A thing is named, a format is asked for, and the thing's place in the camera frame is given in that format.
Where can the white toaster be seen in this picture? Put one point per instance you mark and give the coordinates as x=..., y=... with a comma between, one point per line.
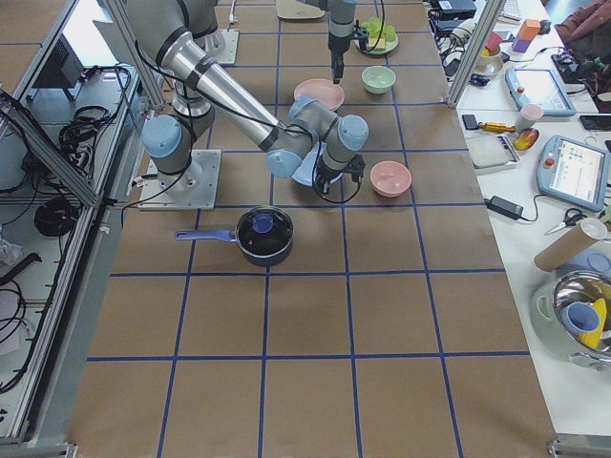
x=293, y=10

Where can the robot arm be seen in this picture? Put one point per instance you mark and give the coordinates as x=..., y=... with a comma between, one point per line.
x=337, y=9
x=168, y=37

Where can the white paper cup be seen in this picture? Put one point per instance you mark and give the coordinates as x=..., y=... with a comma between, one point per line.
x=528, y=116

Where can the blue saucepan with lid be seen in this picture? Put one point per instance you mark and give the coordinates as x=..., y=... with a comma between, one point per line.
x=264, y=235

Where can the black power adapter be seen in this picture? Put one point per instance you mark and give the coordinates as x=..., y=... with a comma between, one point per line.
x=504, y=207

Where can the white plate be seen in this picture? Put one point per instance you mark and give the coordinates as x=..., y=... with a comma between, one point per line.
x=331, y=102

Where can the pink plate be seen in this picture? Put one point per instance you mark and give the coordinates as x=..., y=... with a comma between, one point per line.
x=317, y=86

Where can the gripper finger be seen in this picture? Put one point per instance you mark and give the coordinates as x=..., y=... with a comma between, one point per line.
x=341, y=67
x=335, y=72

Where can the kitchen scale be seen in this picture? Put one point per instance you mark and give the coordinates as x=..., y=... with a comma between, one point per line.
x=492, y=151

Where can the green plate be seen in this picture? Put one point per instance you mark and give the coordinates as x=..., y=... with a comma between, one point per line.
x=390, y=47

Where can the blue cup in bowl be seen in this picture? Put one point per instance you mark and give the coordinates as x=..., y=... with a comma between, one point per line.
x=581, y=317

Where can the teach pendant far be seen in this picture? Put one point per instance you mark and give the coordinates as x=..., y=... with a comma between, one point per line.
x=540, y=87

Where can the teach pendant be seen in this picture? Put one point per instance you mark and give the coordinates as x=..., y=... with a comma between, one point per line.
x=540, y=87
x=574, y=172

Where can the cardboard tube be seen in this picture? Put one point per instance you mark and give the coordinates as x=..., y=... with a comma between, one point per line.
x=576, y=240

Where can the pink bowl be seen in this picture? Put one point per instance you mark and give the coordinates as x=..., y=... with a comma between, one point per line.
x=390, y=179

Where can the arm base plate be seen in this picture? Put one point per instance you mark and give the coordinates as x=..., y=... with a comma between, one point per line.
x=196, y=189
x=222, y=45

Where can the blue plate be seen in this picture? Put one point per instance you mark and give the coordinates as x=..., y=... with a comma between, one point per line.
x=303, y=175

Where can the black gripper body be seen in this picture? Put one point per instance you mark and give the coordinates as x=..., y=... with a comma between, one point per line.
x=337, y=46
x=326, y=172

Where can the teach pendant near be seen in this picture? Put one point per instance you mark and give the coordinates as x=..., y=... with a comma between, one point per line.
x=574, y=172

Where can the green lettuce leaf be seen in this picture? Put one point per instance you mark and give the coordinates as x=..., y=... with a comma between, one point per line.
x=377, y=27

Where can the scissors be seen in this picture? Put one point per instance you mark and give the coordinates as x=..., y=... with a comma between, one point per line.
x=571, y=218

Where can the green bowl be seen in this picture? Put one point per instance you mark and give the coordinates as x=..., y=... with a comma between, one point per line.
x=378, y=79

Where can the steel mixing bowl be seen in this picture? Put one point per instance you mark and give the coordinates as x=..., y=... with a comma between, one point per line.
x=589, y=350

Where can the aluminium frame post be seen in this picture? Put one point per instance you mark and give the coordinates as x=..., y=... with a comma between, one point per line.
x=484, y=24

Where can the bread slice on plate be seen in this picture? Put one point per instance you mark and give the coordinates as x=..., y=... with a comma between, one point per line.
x=376, y=43

